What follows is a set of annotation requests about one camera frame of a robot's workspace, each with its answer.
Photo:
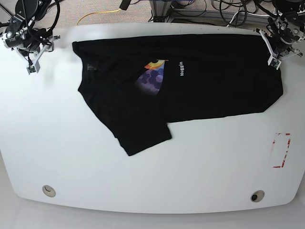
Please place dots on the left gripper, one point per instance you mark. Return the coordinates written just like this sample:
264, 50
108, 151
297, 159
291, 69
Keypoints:
286, 30

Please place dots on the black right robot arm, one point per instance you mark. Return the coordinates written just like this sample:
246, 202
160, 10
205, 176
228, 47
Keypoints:
27, 13

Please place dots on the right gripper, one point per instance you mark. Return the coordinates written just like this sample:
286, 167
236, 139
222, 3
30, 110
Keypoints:
22, 42

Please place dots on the red tape rectangle marking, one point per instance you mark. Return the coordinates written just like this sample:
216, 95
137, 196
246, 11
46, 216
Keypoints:
280, 147

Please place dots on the right table cable grommet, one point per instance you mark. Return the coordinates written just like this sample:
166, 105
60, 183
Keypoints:
257, 196

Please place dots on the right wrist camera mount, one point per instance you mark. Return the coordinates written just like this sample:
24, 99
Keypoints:
32, 57

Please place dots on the black T-shirt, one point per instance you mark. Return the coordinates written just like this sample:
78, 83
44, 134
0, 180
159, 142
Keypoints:
137, 86

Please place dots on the left table cable grommet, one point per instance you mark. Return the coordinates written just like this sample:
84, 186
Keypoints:
49, 191

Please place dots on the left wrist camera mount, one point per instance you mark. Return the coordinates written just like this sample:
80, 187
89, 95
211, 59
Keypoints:
278, 55

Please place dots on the table cable grommet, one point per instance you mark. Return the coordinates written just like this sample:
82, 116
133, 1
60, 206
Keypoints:
257, 196
49, 191

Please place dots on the aluminium frame stand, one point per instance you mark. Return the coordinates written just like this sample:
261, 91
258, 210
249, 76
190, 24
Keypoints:
160, 10

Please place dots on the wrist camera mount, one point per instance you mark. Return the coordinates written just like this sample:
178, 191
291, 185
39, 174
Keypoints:
278, 55
32, 57

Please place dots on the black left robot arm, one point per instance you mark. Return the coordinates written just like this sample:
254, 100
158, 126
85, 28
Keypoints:
287, 6

